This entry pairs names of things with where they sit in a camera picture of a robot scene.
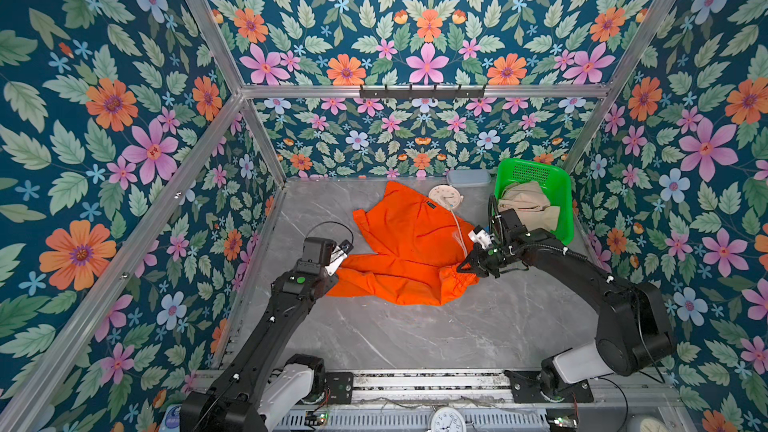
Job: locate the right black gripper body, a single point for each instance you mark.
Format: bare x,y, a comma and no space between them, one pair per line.
490,258

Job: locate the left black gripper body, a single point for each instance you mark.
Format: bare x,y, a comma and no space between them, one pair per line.
329,281

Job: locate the orange shorts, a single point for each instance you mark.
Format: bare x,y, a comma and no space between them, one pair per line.
417,246

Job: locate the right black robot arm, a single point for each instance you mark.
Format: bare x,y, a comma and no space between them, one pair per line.
633,330

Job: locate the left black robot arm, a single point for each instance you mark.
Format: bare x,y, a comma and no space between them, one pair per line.
246,396

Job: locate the beige shorts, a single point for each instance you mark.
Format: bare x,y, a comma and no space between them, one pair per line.
533,208

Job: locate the green plastic basket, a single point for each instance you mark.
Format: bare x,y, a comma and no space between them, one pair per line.
555,183

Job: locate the pink round alarm clock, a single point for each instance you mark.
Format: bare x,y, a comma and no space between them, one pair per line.
446,196

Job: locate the grey rectangular box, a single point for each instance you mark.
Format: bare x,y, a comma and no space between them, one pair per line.
468,178

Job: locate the white clock at bottom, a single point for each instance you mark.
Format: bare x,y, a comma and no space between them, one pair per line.
447,419

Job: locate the round beige object bottom right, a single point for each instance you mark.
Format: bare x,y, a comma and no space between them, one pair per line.
644,423

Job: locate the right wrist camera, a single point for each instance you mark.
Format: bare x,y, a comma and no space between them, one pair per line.
481,237

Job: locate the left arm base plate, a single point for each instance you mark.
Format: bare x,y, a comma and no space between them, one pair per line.
330,388

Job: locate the aluminium mounting rail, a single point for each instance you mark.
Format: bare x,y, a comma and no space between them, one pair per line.
491,386

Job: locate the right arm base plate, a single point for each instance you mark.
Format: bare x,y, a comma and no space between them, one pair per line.
533,386

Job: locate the black wall hook rail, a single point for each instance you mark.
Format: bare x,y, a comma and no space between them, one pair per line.
409,92

